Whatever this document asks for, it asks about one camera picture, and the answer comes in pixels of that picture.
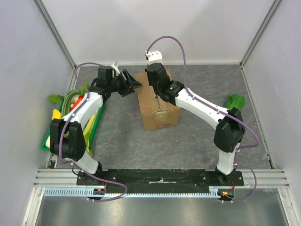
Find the white radish toy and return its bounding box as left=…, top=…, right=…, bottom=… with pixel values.
left=45, top=136, right=50, bottom=149

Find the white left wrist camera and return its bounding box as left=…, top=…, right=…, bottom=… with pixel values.
left=111, top=61, right=120, bottom=77

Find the aluminium frame post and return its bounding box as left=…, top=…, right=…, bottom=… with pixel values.
left=239, top=0, right=282, bottom=69
left=33, top=0, right=76, bottom=69

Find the orange carrot toy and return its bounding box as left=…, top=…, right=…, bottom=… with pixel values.
left=70, top=96, right=83, bottom=111

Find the brown cardboard express box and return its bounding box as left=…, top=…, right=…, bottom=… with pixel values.
left=135, top=72, right=180, bottom=131

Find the grey cable duct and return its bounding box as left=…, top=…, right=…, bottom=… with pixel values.
left=43, top=187, right=223, bottom=198

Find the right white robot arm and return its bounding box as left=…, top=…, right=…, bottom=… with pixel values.
left=145, top=63, right=246, bottom=186

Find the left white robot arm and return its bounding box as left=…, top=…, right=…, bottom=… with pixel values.
left=50, top=66, right=143, bottom=185

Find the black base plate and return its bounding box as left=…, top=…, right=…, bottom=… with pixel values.
left=76, top=168, right=245, bottom=192

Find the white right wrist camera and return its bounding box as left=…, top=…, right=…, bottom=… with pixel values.
left=145, top=50, right=163, bottom=65

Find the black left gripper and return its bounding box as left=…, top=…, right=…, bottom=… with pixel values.
left=108, top=69, right=142, bottom=97

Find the green bean bundle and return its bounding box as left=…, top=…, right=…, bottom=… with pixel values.
left=61, top=89, right=81, bottom=116

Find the yellow corn toy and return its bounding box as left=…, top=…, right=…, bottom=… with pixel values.
left=52, top=109, right=62, bottom=120

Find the aluminium frame post left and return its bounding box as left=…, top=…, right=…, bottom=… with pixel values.
left=33, top=0, right=76, bottom=69

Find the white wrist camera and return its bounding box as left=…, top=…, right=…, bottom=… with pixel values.
left=111, top=61, right=120, bottom=77
left=145, top=50, right=163, bottom=65

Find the aluminium frame post right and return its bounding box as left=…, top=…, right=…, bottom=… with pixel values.
left=239, top=0, right=282, bottom=69

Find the green vegetable tray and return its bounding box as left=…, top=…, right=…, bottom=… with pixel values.
left=41, top=105, right=105, bottom=151

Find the green bok choy leaf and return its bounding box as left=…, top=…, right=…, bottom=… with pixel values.
left=226, top=94, right=245, bottom=111

